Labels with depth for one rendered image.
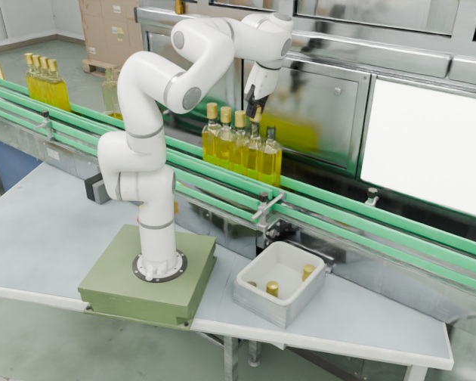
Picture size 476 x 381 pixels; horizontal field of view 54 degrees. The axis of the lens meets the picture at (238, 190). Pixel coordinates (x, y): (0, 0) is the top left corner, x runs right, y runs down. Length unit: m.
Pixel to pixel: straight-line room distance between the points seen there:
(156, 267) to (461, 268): 0.79
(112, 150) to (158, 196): 0.17
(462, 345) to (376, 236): 0.54
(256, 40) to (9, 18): 6.59
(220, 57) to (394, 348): 0.83
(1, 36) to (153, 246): 6.47
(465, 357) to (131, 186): 1.20
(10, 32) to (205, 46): 6.70
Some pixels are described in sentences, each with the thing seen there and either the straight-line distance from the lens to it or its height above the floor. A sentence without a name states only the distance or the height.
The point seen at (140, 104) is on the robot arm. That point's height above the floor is 1.35.
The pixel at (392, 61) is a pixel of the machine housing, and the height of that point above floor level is 1.36.
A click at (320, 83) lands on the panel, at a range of 1.43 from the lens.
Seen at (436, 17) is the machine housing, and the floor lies 1.47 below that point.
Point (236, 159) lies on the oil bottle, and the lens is 1.50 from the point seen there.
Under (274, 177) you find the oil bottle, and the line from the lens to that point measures 1.46.
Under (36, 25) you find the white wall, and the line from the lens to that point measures 7.80.
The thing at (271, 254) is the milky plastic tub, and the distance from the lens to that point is 1.41.
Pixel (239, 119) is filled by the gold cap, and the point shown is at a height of 1.14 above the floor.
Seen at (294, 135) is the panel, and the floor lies 1.07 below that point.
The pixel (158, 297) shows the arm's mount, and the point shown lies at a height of 0.84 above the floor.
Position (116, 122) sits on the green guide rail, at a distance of 1.99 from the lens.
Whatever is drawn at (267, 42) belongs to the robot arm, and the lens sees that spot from 1.15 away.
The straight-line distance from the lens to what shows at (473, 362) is 1.76.
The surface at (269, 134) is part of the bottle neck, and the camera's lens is 1.41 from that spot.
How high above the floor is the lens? 1.70
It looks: 31 degrees down
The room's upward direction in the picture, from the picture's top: straight up
